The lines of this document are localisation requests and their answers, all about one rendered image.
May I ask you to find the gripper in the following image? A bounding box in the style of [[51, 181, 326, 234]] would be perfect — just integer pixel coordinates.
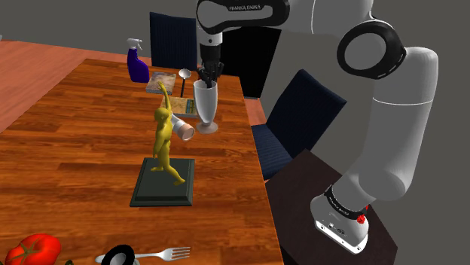
[[197, 44, 225, 90]]

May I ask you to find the grey-blue book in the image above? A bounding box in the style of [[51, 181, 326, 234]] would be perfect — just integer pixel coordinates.
[[145, 72, 178, 96]]

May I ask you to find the black-handled silver ladle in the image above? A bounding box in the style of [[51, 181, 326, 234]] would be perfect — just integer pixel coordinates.
[[178, 68, 192, 99]]

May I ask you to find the silver fork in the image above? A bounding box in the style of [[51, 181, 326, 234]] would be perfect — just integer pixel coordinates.
[[133, 246, 192, 262]]

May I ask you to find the red tomato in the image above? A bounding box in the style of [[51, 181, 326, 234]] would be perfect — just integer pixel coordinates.
[[4, 233, 63, 265]]

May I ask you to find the yellow figure on dark base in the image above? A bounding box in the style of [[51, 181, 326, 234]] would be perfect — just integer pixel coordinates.
[[129, 81, 196, 209]]

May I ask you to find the tan book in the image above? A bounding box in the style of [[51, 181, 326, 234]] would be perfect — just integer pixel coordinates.
[[160, 96, 200, 119]]

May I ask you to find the wooden table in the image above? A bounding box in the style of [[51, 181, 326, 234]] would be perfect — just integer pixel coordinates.
[[0, 58, 285, 265]]

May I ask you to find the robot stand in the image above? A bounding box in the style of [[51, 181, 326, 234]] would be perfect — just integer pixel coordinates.
[[264, 148, 398, 265]]

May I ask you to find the tall grey footed glass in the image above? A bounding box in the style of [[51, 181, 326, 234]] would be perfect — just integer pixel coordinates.
[[193, 80, 219, 135]]

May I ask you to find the purple spray bottle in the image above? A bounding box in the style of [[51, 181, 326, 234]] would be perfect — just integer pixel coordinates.
[[126, 38, 151, 84]]

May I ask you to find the black round ring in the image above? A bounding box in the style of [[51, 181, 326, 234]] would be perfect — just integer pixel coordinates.
[[100, 244, 136, 265]]

